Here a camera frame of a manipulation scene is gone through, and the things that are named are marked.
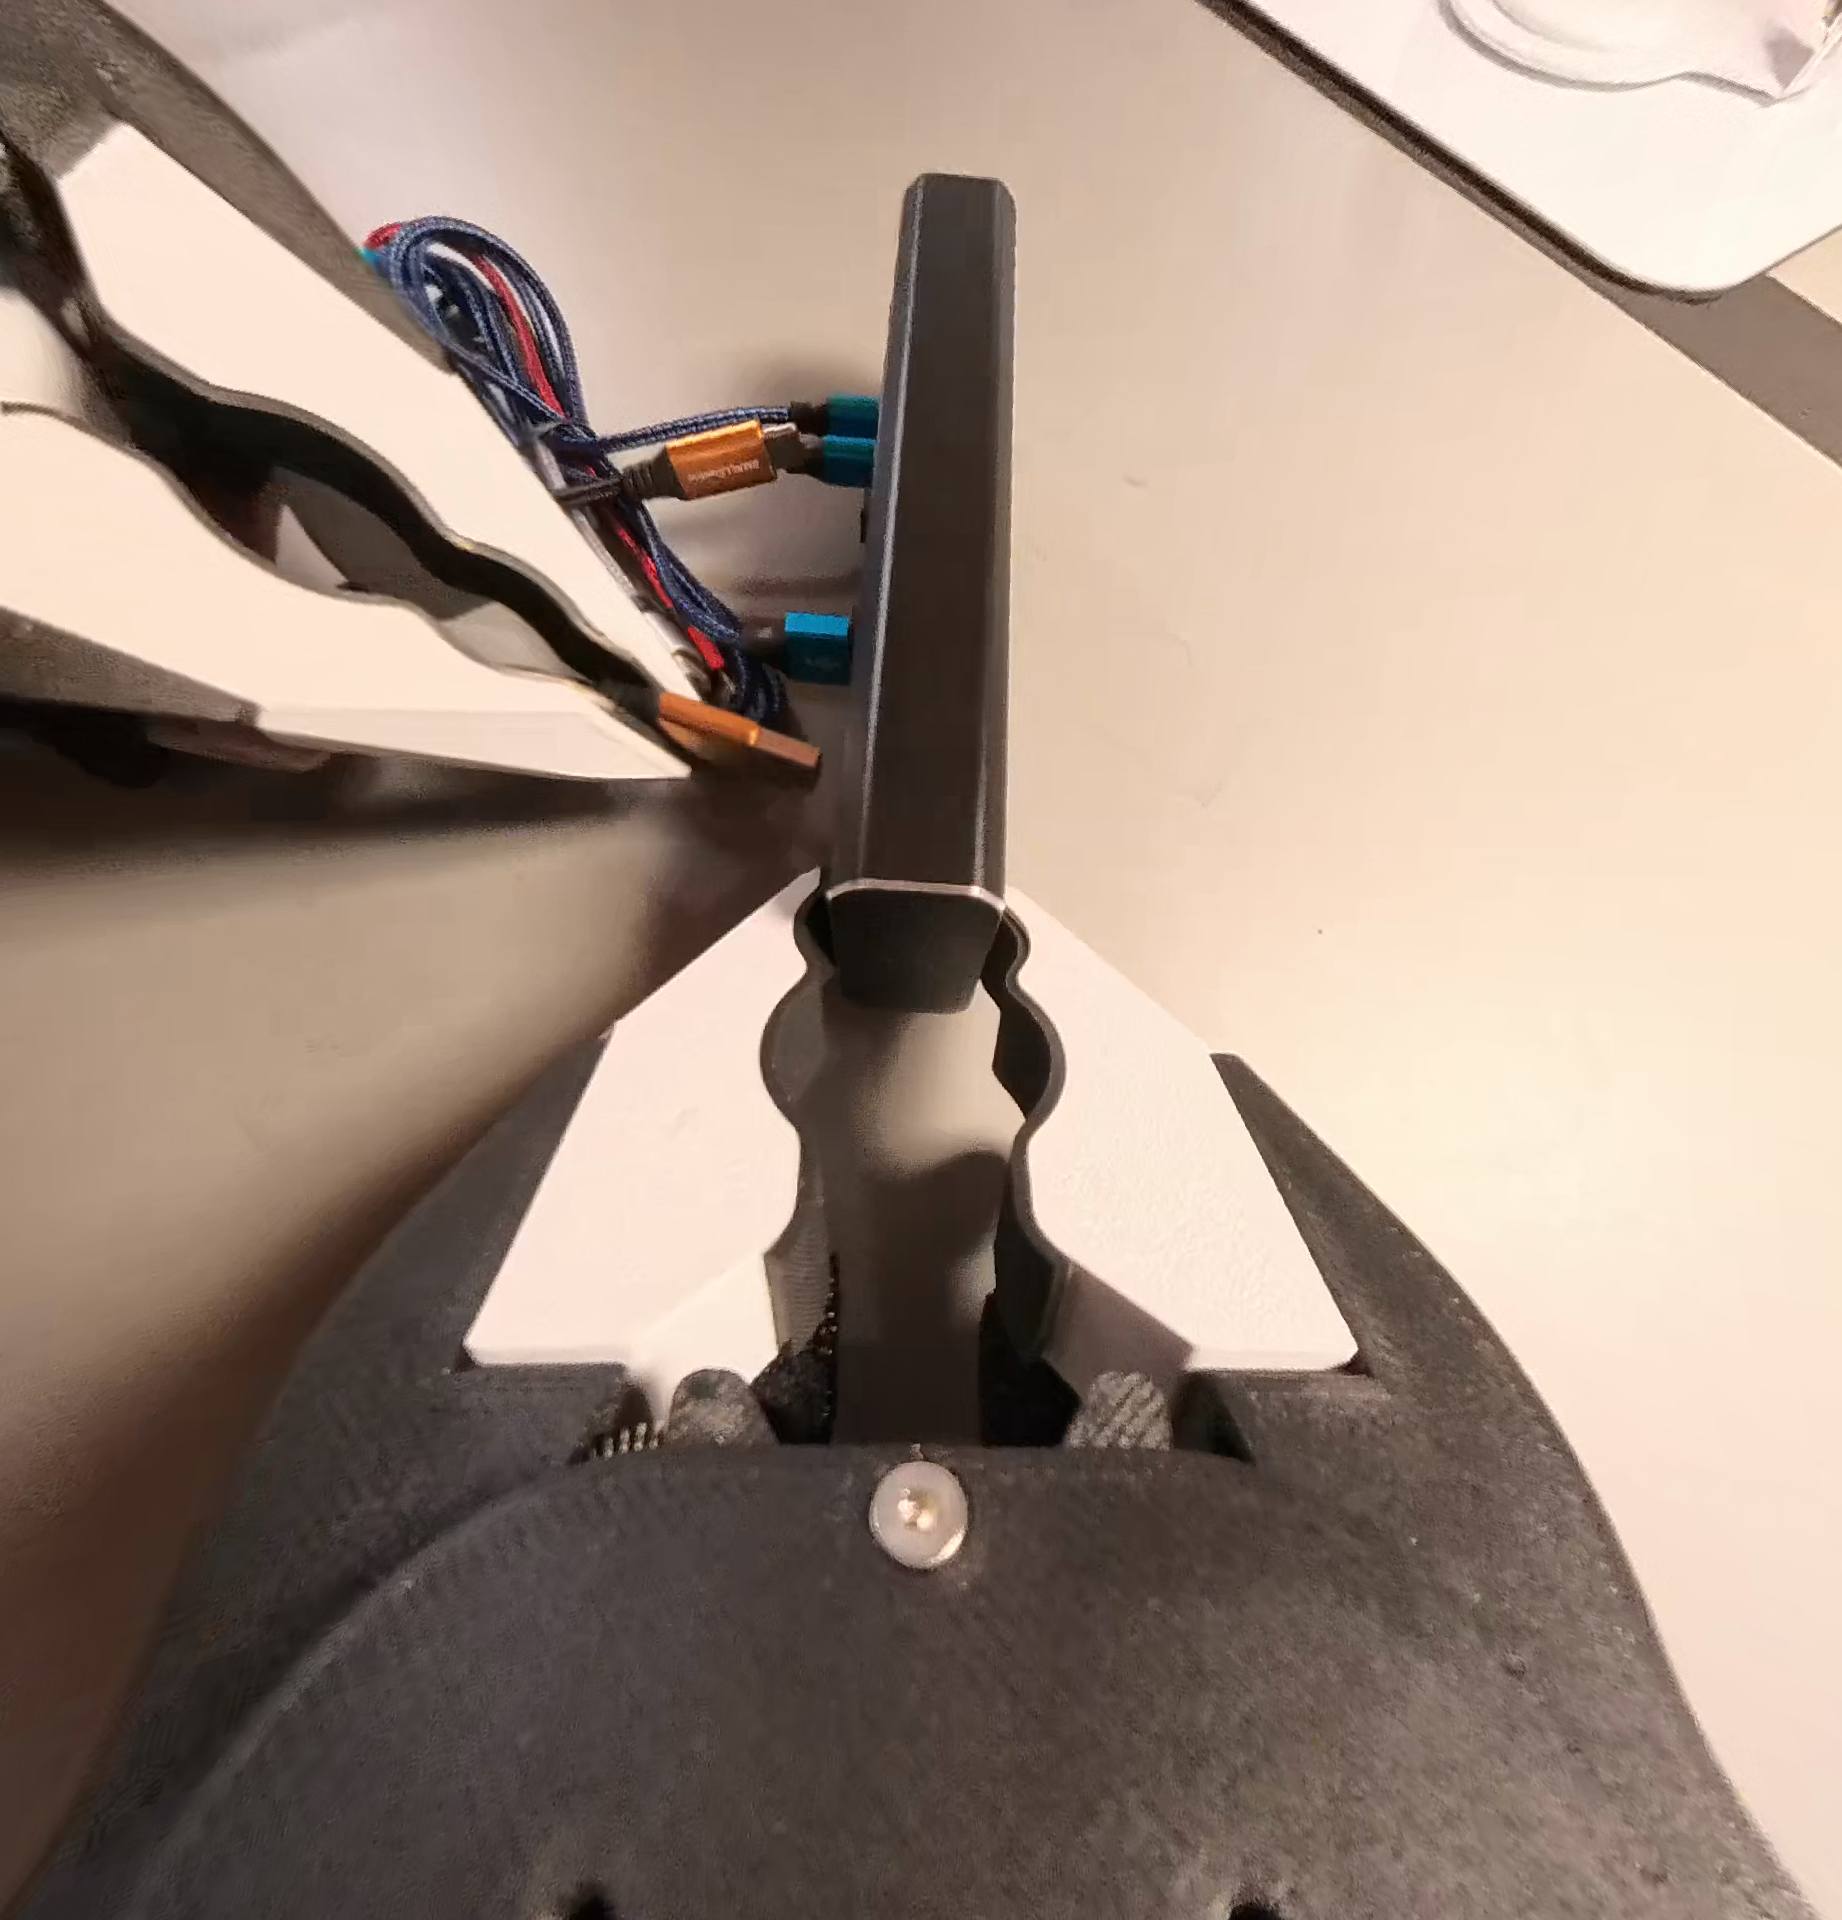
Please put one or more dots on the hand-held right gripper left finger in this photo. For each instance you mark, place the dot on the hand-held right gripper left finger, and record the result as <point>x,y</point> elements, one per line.
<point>653,1201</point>

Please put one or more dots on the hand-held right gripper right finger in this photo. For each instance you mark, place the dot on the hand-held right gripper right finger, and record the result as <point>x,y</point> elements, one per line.
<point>1176,1201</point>

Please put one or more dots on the white stand base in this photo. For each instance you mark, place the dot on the white stand base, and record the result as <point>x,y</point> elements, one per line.
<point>1612,180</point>

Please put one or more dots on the black aluminium usb hub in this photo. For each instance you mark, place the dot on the black aluminium usb hub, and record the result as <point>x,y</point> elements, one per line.
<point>928,601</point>

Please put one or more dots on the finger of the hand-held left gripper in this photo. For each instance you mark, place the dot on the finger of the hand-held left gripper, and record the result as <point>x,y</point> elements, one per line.
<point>338,360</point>
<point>112,555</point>

